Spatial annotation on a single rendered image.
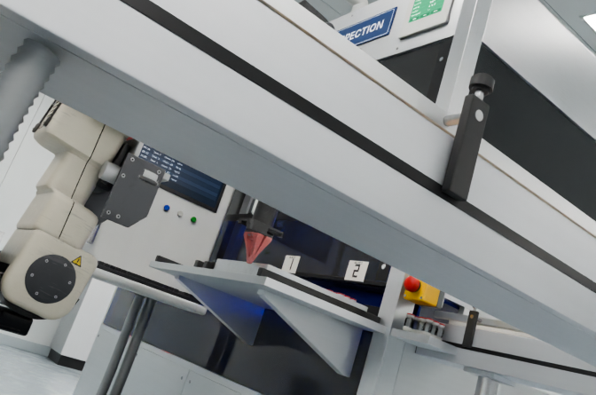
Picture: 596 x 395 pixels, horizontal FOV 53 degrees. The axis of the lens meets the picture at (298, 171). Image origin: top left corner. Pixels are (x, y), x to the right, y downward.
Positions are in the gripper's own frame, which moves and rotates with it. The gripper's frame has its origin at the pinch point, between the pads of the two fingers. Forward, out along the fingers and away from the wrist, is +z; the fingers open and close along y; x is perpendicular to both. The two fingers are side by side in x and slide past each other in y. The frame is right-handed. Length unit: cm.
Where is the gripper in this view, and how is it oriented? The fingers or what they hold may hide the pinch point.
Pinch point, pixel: (249, 260)
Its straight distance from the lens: 149.5
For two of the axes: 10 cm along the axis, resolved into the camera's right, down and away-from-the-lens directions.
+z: -3.0, 9.1, -2.8
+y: 7.7, 4.0, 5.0
